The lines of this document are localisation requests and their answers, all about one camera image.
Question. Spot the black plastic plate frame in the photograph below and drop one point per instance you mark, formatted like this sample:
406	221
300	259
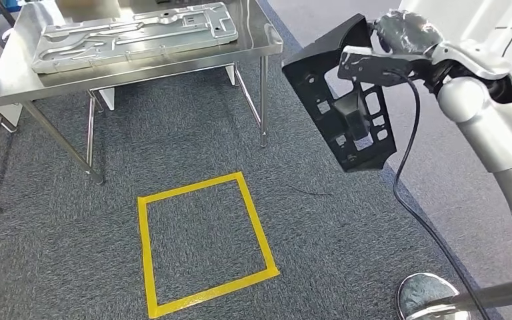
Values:
309	66

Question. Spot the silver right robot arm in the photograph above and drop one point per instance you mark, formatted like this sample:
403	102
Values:
494	123

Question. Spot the stainless steel workbench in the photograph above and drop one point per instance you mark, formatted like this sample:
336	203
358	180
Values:
13	79

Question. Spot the white support block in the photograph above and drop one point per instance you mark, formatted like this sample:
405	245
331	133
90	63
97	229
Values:
230	75
107	98

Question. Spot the grey stamped metal panel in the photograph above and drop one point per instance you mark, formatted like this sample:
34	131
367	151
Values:
128	40

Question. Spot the white lit display counter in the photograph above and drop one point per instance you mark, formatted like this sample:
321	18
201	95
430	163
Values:
468	17

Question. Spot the black camera bracket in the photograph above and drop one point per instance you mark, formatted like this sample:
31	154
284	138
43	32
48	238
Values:
371	68

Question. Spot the chrome stanchion post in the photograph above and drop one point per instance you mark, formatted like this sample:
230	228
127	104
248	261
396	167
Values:
428	293

